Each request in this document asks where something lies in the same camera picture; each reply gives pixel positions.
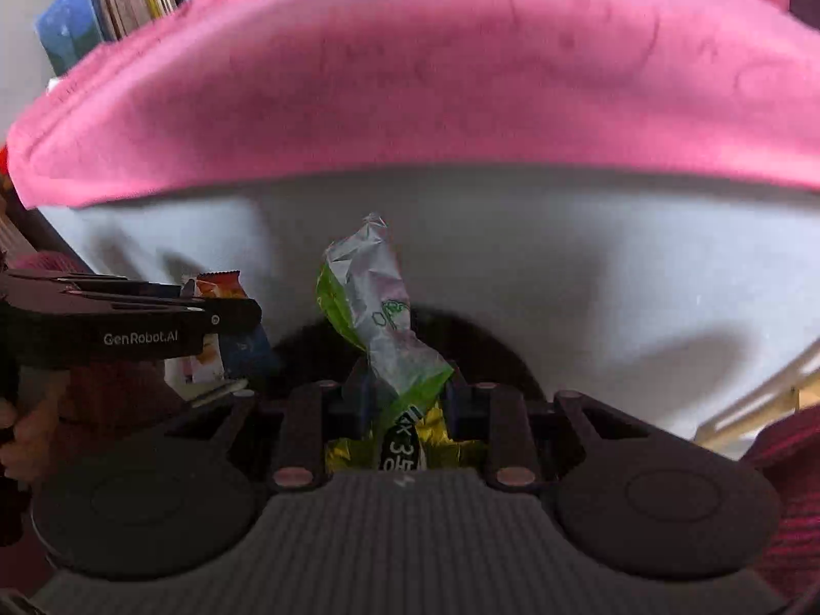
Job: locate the orange macaron snack packet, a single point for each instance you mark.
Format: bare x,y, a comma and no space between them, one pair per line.
221,346

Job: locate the person's striped red sweater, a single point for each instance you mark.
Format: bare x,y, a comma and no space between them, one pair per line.
791,506

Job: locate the pink rabbit-print towel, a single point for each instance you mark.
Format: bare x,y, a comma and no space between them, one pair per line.
416,77

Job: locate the green snack wrapper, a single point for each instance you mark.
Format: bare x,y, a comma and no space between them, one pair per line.
378,333

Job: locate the black trash bin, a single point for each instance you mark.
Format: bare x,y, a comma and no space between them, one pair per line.
490,355

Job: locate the row of worn upright books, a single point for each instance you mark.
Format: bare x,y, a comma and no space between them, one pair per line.
96,13

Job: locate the person's left hand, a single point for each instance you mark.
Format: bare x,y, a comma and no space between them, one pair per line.
38,435

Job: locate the light wooden frame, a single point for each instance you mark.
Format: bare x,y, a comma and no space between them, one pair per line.
762,403

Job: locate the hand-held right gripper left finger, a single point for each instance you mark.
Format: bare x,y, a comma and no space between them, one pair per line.
362,397

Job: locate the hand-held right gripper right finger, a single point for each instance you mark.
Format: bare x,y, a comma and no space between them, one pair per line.
457,403

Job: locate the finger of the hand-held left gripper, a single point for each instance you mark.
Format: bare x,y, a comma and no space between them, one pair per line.
234,317
115,287

